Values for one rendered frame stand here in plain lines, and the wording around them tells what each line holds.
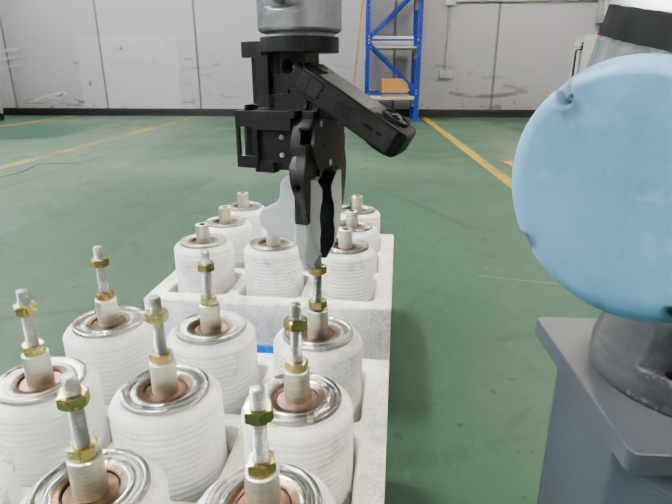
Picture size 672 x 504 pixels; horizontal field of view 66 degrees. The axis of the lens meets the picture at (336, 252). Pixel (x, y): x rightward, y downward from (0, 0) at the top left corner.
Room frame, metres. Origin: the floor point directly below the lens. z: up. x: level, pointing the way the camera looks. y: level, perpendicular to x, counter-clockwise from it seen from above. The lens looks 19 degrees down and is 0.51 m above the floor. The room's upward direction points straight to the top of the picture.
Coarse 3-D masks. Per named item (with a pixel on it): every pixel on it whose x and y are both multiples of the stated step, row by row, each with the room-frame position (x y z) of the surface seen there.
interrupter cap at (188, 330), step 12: (228, 312) 0.54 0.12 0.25; (180, 324) 0.51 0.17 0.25; (192, 324) 0.52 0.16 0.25; (228, 324) 0.52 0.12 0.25; (240, 324) 0.52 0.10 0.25; (180, 336) 0.49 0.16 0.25; (192, 336) 0.49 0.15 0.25; (204, 336) 0.49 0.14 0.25; (216, 336) 0.49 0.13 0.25; (228, 336) 0.49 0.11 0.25
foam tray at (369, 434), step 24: (264, 360) 0.56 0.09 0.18; (384, 360) 0.56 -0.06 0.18; (384, 384) 0.51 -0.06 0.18; (384, 408) 0.47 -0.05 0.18; (240, 432) 0.43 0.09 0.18; (360, 432) 0.43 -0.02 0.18; (384, 432) 0.43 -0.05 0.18; (240, 456) 0.39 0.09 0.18; (360, 456) 0.39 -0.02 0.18; (384, 456) 0.39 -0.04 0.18; (360, 480) 0.36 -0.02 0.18; (384, 480) 0.37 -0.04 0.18
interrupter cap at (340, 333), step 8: (328, 320) 0.53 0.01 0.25; (336, 320) 0.52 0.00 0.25; (328, 328) 0.51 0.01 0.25; (336, 328) 0.51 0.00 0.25; (344, 328) 0.51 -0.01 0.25; (288, 336) 0.49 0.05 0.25; (304, 336) 0.49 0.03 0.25; (328, 336) 0.49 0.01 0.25; (336, 336) 0.49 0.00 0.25; (344, 336) 0.49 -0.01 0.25; (352, 336) 0.49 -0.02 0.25; (288, 344) 0.47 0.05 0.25; (304, 344) 0.47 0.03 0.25; (312, 344) 0.47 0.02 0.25; (320, 344) 0.47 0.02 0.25; (328, 344) 0.47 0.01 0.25; (336, 344) 0.47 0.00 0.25; (344, 344) 0.47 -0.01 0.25
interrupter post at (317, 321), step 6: (312, 312) 0.49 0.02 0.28; (318, 312) 0.49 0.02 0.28; (324, 312) 0.49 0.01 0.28; (312, 318) 0.49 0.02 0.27; (318, 318) 0.49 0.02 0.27; (324, 318) 0.49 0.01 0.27; (312, 324) 0.49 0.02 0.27; (318, 324) 0.49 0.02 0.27; (324, 324) 0.49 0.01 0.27; (312, 330) 0.49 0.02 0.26; (318, 330) 0.49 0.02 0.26; (324, 330) 0.49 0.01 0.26; (312, 336) 0.49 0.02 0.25; (318, 336) 0.49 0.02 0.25; (324, 336) 0.49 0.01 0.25
